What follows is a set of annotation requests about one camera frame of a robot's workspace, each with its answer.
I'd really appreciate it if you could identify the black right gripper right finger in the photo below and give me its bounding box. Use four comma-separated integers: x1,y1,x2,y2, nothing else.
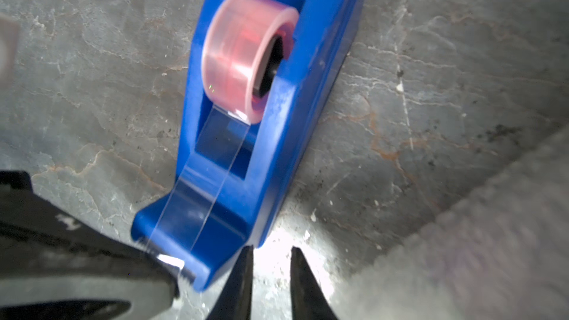
290,247,338,320

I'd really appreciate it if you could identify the blue tape dispenser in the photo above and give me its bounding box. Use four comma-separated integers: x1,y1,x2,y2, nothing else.
131,0,364,292

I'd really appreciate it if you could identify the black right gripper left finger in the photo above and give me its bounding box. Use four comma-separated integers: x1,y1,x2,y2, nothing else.
206,246,254,320

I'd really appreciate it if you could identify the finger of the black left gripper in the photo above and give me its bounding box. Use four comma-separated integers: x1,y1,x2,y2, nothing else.
1,170,179,319

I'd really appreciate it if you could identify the pink clear tape roll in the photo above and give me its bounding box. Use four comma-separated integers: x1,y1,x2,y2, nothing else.
133,0,299,282

